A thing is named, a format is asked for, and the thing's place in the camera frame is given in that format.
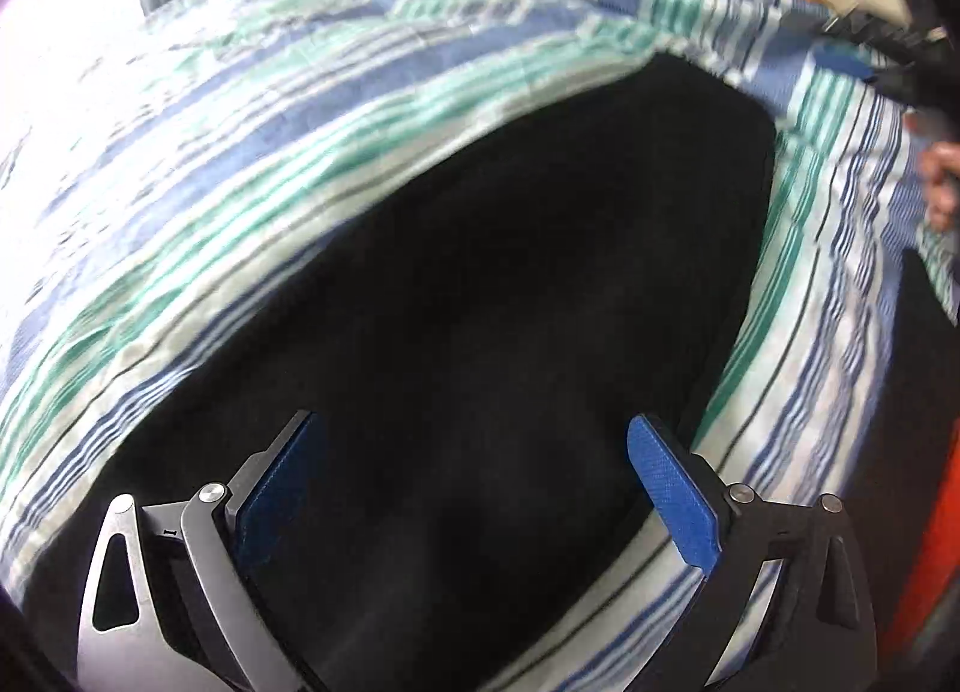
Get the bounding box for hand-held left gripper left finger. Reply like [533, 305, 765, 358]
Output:
[75, 410, 329, 692]

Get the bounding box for person's right hand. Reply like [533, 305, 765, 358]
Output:
[921, 140, 960, 232]

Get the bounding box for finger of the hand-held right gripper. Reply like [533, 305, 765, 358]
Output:
[814, 11, 901, 90]

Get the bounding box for dark cloth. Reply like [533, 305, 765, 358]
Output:
[874, 248, 960, 453]

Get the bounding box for black pants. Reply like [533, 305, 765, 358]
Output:
[19, 50, 781, 692]

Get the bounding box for striped bed sheet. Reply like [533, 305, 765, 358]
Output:
[0, 0, 950, 692]

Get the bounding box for red garment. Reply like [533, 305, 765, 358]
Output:
[874, 414, 960, 685]

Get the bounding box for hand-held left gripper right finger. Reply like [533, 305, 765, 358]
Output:
[625, 414, 879, 692]

